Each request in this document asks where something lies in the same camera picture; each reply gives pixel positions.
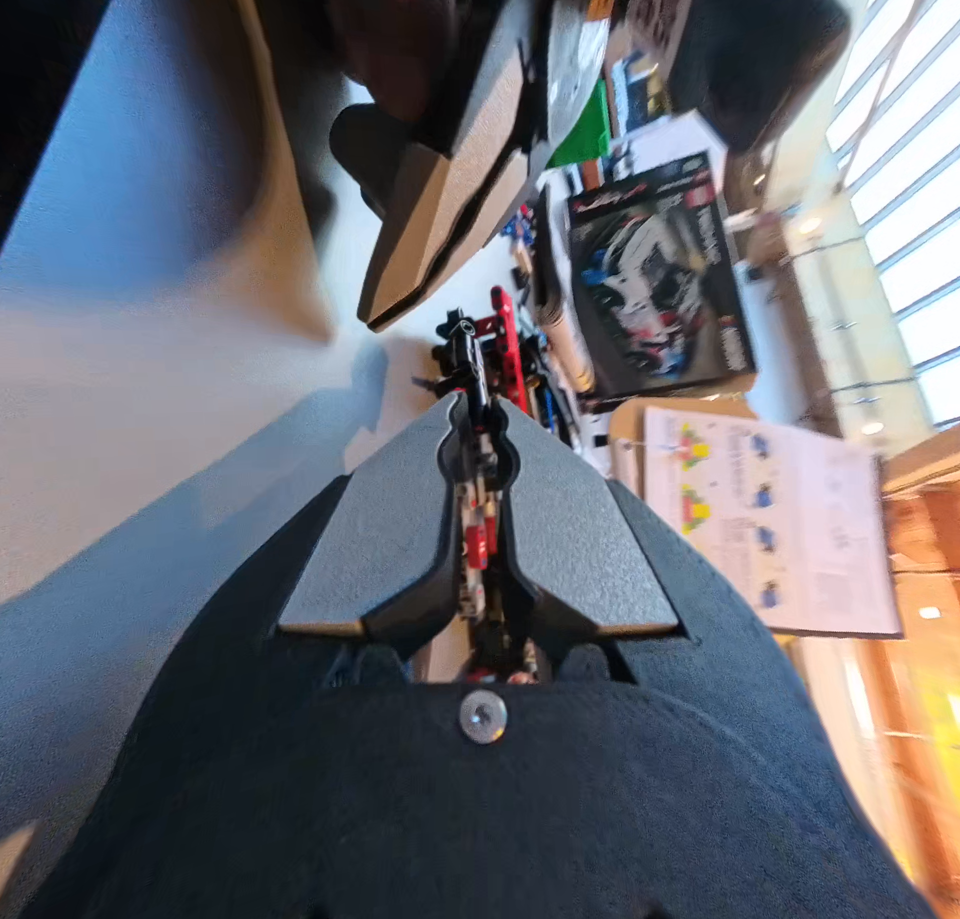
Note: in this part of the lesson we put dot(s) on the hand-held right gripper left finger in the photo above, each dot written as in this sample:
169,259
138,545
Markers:
375,551

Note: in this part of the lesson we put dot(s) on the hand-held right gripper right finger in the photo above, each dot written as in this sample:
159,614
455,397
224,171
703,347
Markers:
585,551

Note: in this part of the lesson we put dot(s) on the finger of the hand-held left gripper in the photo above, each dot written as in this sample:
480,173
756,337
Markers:
514,203
435,214

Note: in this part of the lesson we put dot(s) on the toy brick car assembly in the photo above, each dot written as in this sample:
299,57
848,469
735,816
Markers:
506,349

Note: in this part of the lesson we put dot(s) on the grey desk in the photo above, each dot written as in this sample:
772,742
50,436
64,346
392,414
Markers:
150,334

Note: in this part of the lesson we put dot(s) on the person's left hand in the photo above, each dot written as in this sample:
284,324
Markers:
390,34

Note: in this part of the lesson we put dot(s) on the green storage bin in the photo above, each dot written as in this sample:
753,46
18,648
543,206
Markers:
585,131

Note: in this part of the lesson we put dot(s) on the black toy set box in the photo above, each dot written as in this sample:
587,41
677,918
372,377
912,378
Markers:
652,281

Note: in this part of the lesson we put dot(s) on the brick building instruction sheet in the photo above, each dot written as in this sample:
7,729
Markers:
787,521

